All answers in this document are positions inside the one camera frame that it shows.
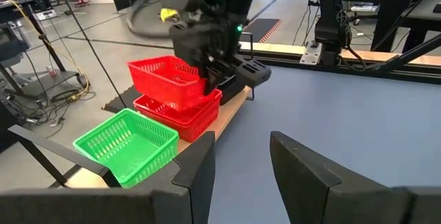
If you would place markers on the yellow tape tag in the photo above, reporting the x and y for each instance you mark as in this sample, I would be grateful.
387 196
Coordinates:
169 14

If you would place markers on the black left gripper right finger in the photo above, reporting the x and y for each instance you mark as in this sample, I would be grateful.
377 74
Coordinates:
310 196

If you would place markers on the thin black diagonal strut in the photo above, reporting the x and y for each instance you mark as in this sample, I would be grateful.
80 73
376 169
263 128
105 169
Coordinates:
93 47

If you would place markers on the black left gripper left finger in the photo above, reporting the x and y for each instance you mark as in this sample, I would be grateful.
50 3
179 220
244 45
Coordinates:
193 189

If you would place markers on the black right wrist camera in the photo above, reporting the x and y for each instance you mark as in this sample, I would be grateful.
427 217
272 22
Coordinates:
253 72

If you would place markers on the black hazard striped floor mat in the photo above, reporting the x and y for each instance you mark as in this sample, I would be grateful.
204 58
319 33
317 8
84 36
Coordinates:
260 29

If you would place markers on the grey cart base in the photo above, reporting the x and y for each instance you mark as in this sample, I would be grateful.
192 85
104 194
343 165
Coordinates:
48 82

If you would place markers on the black tripod stand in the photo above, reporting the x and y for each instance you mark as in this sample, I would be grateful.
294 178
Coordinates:
43 38

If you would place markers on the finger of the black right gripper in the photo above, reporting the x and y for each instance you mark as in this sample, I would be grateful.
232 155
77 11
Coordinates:
212 81

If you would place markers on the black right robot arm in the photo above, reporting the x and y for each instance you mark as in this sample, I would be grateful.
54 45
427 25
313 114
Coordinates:
327 27

